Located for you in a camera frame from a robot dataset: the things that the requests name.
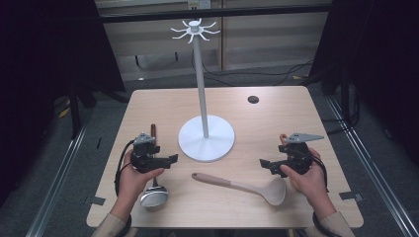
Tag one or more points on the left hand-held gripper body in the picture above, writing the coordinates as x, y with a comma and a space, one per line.
145, 159

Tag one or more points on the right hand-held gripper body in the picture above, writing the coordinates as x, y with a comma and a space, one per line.
296, 156

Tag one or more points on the white utensil hook stand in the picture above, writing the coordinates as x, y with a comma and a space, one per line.
206, 138

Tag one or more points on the person's left hand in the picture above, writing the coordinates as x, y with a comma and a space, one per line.
131, 187

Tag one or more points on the person's right hand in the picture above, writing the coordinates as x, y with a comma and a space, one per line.
311, 187

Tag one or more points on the grey tape piece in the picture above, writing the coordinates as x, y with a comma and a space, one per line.
351, 196
95, 200

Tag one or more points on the black table grommet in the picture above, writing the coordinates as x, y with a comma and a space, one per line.
253, 99

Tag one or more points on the black curtain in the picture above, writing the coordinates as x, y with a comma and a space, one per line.
378, 59
39, 65

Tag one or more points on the black horizontal bar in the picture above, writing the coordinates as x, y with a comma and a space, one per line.
214, 13

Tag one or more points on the metal floor rail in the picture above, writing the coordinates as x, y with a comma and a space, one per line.
56, 187
372, 171

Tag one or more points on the white wall socket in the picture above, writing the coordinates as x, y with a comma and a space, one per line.
199, 4

